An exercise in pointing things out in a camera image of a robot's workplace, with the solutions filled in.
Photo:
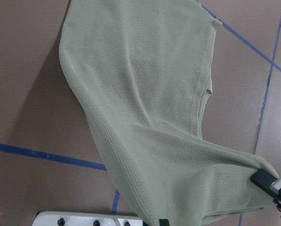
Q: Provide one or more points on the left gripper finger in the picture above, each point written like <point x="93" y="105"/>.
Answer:
<point x="163" y="222"/>

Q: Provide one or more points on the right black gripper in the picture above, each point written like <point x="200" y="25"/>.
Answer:
<point x="268" y="183"/>

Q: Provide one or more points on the olive green t-shirt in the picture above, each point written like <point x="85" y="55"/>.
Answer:
<point x="141" y="70"/>

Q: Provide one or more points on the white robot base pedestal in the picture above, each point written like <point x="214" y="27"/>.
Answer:
<point x="55" y="218"/>

